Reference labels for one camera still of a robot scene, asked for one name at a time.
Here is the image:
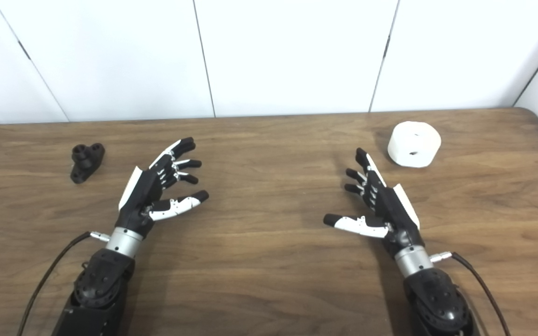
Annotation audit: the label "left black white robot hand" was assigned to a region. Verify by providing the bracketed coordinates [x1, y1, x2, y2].
[116, 137, 210, 238]

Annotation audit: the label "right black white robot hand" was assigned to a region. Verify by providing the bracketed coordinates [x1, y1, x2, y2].
[323, 147, 426, 259]

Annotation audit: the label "black plastic holder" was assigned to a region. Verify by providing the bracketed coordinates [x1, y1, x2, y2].
[70, 143, 106, 184]

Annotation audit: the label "round white plastic piece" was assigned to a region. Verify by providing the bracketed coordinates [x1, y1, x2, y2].
[387, 121, 442, 168]

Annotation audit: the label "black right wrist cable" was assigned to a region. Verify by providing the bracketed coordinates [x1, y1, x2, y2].
[430, 251, 511, 336]

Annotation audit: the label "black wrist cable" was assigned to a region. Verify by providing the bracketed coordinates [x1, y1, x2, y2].
[17, 231, 111, 336]
[430, 251, 511, 336]

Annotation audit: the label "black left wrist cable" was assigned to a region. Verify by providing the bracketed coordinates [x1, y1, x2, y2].
[17, 231, 111, 336]

